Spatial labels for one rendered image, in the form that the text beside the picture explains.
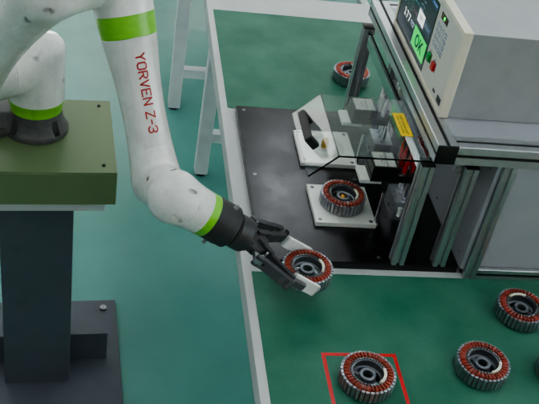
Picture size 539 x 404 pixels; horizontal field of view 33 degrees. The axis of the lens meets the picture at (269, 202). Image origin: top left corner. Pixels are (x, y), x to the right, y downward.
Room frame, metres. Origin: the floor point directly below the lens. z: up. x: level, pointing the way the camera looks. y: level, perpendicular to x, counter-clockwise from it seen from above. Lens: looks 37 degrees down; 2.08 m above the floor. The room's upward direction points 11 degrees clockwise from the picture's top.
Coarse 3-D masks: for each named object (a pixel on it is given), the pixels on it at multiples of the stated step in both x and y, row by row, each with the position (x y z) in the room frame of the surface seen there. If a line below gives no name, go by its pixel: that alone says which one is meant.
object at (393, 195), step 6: (390, 186) 1.82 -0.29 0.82; (396, 186) 1.83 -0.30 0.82; (390, 192) 1.80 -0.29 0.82; (396, 192) 1.80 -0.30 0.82; (408, 192) 1.81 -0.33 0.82; (384, 198) 1.83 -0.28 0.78; (390, 198) 1.79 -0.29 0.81; (396, 198) 1.78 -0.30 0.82; (390, 204) 1.78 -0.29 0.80; (396, 204) 1.76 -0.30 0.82; (402, 204) 1.76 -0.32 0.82; (390, 210) 1.77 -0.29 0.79; (396, 210) 1.76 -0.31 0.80; (390, 216) 1.76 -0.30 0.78
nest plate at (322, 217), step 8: (312, 184) 1.82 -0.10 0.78; (312, 192) 1.79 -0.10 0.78; (312, 200) 1.76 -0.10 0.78; (368, 200) 1.80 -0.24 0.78; (312, 208) 1.73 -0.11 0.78; (320, 208) 1.73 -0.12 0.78; (368, 208) 1.77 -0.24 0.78; (320, 216) 1.70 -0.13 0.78; (328, 216) 1.71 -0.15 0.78; (336, 216) 1.71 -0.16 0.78; (344, 216) 1.72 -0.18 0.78; (352, 216) 1.72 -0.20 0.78; (360, 216) 1.73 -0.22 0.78; (368, 216) 1.74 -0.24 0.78; (320, 224) 1.68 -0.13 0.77; (328, 224) 1.68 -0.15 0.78; (336, 224) 1.69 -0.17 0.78; (344, 224) 1.69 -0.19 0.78; (352, 224) 1.70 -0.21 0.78; (360, 224) 1.70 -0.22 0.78; (368, 224) 1.71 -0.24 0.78
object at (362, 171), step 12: (360, 168) 1.79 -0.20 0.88; (372, 168) 1.75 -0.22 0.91; (384, 168) 1.75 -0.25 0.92; (396, 168) 1.76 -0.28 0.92; (408, 168) 1.80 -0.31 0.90; (360, 180) 1.74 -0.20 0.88; (372, 180) 1.74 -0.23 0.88; (384, 180) 1.75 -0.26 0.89; (396, 180) 1.76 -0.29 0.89; (408, 180) 1.76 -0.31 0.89
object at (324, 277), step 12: (288, 252) 1.49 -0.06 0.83; (300, 252) 1.50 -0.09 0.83; (312, 252) 1.50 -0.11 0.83; (288, 264) 1.45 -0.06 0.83; (300, 264) 1.49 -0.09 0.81; (312, 264) 1.49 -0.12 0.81; (324, 264) 1.48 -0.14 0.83; (312, 276) 1.43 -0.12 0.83; (324, 276) 1.44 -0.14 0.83; (324, 288) 1.43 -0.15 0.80
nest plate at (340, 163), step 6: (294, 132) 2.04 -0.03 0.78; (294, 138) 2.03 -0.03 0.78; (300, 150) 1.97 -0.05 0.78; (300, 156) 1.94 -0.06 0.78; (300, 162) 1.92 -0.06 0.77; (336, 162) 1.94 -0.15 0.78; (342, 162) 1.95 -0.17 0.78; (348, 162) 1.95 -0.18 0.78; (354, 162) 1.96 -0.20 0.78; (354, 168) 1.95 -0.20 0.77
